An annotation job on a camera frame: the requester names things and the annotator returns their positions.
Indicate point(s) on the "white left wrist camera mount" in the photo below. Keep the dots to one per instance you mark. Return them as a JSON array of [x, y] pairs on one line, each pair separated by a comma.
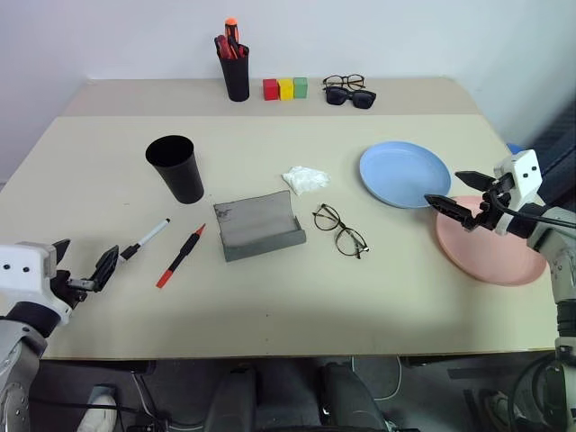
[[24, 270]]

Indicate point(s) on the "red and black pen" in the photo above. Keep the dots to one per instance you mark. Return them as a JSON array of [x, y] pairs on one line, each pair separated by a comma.
[[182, 254]]

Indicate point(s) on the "yellow block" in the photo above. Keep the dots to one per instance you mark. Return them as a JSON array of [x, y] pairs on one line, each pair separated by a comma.
[[285, 90]]

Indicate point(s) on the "dark rounded shape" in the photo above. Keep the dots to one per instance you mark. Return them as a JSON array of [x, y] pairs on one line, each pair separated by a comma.
[[348, 398]]

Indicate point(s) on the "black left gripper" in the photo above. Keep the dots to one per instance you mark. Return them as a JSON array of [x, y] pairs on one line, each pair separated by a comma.
[[72, 285]]

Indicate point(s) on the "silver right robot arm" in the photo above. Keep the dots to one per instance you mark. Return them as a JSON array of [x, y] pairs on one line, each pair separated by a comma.
[[562, 279]]

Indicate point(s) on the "blue plate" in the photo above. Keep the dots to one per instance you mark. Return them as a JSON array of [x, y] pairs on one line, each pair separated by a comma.
[[400, 173]]

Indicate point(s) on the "grey glasses case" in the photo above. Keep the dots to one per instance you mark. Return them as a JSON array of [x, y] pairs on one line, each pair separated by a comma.
[[256, 222]]

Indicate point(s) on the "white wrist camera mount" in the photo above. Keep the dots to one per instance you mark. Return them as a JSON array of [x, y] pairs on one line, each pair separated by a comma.
[[24, 270], [524, 173]]

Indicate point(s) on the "black sunglasses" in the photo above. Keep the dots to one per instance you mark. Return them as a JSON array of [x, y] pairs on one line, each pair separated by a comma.
[[363, 99]]

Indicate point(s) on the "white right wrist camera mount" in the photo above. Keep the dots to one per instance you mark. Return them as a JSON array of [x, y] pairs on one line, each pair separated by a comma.
[[524, 173]]

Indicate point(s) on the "red block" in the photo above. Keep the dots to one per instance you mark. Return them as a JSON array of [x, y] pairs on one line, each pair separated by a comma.
[[270, 89]]

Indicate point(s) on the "crumpled white tissue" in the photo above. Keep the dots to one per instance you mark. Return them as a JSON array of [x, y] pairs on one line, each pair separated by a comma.
[[306, 179]]

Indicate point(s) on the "pink plate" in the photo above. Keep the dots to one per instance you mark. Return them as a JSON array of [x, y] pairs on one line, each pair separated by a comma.
[[490, 258]]

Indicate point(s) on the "green block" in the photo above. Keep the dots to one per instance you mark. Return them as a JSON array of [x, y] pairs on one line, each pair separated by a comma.
[[300, 87]]

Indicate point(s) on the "black tool holder cup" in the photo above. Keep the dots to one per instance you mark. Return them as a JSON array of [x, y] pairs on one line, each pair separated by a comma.
[[235, 81]]

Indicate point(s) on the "white marker with black cap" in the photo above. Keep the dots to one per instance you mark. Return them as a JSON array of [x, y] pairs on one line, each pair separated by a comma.
[[148, 235]]

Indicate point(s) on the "empty black cup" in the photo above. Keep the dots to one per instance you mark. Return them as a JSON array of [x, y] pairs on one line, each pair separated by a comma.
[[182, 180]]

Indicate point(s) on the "white shoe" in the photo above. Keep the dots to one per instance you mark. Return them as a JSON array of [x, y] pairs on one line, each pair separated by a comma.
[[96, 414]]

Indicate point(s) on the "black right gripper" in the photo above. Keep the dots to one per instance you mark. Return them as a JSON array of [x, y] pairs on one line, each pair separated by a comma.
[[492, 211]]

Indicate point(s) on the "brown thin-framed glasses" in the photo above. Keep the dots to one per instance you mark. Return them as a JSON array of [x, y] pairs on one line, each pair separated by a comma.
[[355, 82]]

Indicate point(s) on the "tortoiseshell round glasses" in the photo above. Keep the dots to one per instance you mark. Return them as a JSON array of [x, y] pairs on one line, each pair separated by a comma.
[[325, 217]]

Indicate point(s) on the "black table frame bar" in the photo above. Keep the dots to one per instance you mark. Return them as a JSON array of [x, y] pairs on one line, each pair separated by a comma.
[[99, 366]]

